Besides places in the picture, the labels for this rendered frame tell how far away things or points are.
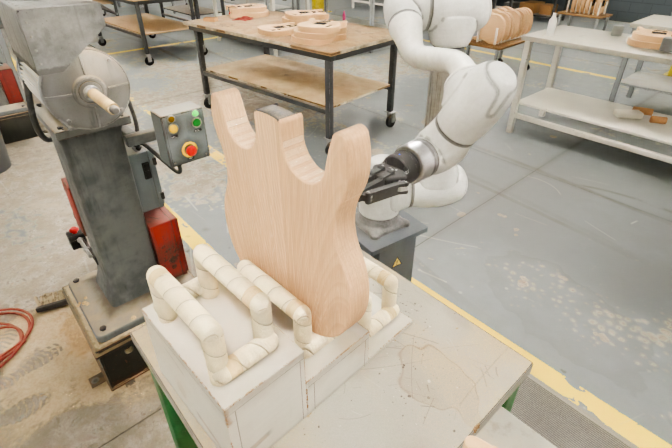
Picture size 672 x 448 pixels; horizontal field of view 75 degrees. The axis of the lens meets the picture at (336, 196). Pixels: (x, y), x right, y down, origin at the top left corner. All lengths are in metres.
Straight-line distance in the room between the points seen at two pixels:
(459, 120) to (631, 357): 1.81
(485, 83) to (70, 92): 1.19
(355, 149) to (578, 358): 1.99
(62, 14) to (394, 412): 1.10
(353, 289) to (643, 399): 1.86
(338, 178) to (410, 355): 0.50
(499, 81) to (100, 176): 1.43
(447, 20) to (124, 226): 1.42
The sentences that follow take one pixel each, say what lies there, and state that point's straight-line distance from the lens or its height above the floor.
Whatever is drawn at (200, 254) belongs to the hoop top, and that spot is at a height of 1.21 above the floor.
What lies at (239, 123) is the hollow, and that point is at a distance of 0.78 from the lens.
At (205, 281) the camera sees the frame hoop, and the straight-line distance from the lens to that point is 0.82.
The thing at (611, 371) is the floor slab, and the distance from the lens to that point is 2.43.
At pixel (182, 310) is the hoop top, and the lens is 0.69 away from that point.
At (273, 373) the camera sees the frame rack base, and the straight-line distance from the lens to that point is 0.72.
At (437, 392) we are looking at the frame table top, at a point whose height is 0.93.
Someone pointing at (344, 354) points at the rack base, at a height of 1.01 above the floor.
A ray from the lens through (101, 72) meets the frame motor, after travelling 1.58.
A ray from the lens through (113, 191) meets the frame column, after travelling 1.89.
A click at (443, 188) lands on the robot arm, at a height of 0.89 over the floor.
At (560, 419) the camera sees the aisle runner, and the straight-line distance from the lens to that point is 2.16.
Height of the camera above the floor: 1.67
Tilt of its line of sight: 31 degrees down
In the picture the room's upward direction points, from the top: straight up
